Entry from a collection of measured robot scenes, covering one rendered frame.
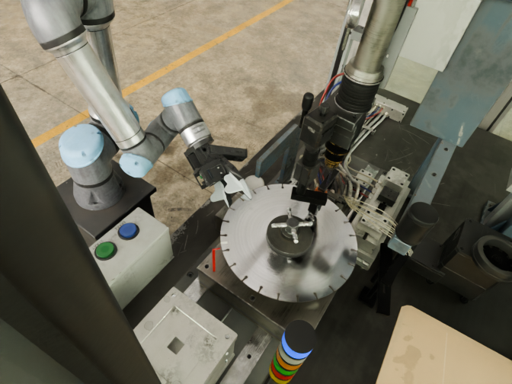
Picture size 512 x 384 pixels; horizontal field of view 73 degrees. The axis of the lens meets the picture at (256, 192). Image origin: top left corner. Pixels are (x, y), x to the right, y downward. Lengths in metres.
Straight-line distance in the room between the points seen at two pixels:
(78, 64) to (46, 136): 1.89
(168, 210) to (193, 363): 1.40
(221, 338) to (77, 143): 0.64
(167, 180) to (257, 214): 1.41
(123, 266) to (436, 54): 0.77
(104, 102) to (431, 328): 1.00
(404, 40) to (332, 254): 0.47
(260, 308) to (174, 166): 1.59
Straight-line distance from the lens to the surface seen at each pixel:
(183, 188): 2.18
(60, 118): 2.85
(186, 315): 0.80
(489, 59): 0.72
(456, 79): 0.73
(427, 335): 1.08
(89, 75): 0.87
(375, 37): 0.67
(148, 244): 0.90
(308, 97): 0.68
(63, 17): 0.84
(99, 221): 1.16
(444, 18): 0.69
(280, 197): 0.91
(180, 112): 0.95
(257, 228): 0.85
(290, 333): 0.52
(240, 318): 0.95
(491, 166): 1.66
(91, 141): 1.06
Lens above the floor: 1.65
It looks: 50 degrees down
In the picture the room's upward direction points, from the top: 8 degrees clockwise
